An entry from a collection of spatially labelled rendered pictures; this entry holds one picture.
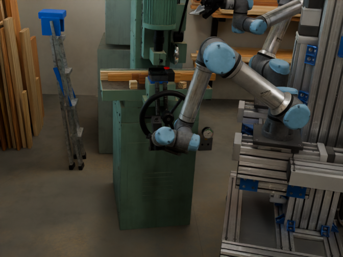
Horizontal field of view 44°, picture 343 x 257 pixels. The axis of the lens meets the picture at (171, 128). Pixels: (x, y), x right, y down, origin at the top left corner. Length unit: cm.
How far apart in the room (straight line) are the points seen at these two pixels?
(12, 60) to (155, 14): 153
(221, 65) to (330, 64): 63
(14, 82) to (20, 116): 28
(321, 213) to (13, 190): 200
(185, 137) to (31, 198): 151
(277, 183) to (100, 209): 123
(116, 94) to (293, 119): 93
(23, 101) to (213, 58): 217
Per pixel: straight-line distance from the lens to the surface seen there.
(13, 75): 349
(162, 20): 226
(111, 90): 223
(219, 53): 164
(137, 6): 249
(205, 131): 235
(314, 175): 195
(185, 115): 187
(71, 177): 321
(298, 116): 181
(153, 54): 232
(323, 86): 212
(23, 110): 364
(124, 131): 232
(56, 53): 301
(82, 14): 467
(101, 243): 256
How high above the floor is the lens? 161
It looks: 23 degrees down
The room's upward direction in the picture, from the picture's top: 3 degrees clockwise
